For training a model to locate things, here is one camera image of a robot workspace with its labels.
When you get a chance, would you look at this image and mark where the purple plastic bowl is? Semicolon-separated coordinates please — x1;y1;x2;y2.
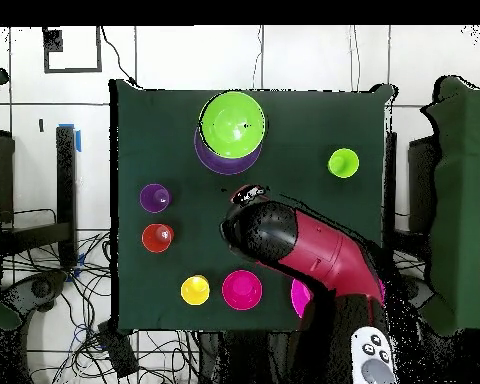
193;126;264;176

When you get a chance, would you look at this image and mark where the large green plastic bowl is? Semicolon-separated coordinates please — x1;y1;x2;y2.
199;90;267;160

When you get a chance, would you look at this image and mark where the purple plastic cup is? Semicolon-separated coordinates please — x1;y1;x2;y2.
139;182;173;214

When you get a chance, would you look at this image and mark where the small crimson plastic bowl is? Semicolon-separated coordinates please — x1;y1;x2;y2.
221;269;264;312

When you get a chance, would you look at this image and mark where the lime green plastic cup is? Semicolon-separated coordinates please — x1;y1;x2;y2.
326;147;360;180

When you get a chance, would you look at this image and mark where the orange plastic cup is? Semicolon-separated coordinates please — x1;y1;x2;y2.
141;222;176;254

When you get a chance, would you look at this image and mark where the yellow plastic cup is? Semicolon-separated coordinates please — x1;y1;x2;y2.
180;274;211;306

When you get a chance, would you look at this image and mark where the dark green tablecloth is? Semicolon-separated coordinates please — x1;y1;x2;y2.
108;78;396;335

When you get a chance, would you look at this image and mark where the large pink plastic bowl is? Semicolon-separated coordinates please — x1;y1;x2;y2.
290;277;386;320

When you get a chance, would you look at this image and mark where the black metal stand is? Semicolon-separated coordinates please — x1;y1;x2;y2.
55;125;78;269

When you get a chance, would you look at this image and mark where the black power strip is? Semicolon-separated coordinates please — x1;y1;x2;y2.
97;319;140;379

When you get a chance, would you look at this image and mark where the black office chair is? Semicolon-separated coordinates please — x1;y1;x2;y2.
1;269;69;321

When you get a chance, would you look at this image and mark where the thin black cable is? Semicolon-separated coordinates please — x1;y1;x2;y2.
100;26;139;87

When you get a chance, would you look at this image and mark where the black square frame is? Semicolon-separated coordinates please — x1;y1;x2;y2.
42;26;103;74

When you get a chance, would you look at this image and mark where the tangle of cables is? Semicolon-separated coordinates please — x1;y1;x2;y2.
1;229;203;384

